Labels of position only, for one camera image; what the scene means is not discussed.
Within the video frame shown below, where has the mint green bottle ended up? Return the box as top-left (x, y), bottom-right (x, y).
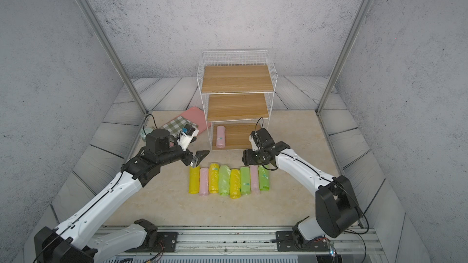
top-left (140, 127), bottom-right (153, 141)

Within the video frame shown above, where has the pink tray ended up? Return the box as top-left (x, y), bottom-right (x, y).
top-left (172, 107), bottom-right (211, 137)

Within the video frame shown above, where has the aluminium mounting rail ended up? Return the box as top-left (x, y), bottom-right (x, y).
top-left (106, 226), bottom-right (388, 263)

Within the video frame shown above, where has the white wire wooden shelf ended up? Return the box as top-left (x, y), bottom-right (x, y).
top-left (197, 49), bottom-right (278, 150)

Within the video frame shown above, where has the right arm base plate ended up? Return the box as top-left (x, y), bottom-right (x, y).
top-left (274, 231), bottom-right (330, 252)

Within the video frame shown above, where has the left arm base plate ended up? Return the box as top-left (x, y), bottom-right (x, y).
top-left (126, 231), bottom-right (178, 253)

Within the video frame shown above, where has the light green bag roll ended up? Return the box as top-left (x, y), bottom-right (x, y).
top-left (218, 165), bottom-right (231, 196)

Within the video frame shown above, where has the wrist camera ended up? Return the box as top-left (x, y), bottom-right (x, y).
top-left (177, 124), bottom-right (199, 151)
top-left (249, 134), bottom-right (258, 152)

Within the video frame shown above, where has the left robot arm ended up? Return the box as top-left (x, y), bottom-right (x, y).
top-left (34, 125), bottom-right (209, 263)

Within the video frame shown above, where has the green bag roll right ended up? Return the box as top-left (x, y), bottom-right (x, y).
top-left (258, 166), bottom-right (270, 191)

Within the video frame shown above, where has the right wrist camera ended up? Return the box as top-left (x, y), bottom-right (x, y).
top-left (249, 134), bottom-right (258, 152)

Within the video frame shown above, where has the green checkered cloth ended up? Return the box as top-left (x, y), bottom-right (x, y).
top-left (161, 116), bottom-right (197, 137)

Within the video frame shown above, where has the left aluminium frame post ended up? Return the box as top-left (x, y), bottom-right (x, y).
top-left (75, 0), bottom-right (149, 115)

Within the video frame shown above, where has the right aluminium frame post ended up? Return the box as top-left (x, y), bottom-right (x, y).
top-left (316, 0), bottom-right (373, 116)

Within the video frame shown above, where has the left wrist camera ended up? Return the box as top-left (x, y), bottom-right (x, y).
top-left (177, 124), bottom-right (199, 151)

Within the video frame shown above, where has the green bag roll middle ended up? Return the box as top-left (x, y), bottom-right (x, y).
top-left (240, 166), bottom-right (251, 196)

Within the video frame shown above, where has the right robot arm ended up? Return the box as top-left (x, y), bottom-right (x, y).
top-left (242, 128), bottom-right (364, 248)

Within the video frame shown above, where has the yellow bag roll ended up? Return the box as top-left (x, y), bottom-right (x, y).
top-left (208, 163), bottom-right (219, 194)
top-left (229, 169), bottom-right (241, 199)
top-left (188, 166), bottom-right (201, 194)

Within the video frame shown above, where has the aluminium frame post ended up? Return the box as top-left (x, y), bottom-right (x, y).
top-left (316, 0), bottom-right (373, 116)
top-left (75, 0), bottom-right (149, 115)

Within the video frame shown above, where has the pink bag roll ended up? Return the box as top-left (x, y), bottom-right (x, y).
top-left (199, 168), bottom-right (209, 196)
top-left (250, 165), bottom-right (260, 194)
top-left (216, 125), bottom-right (226, 149)

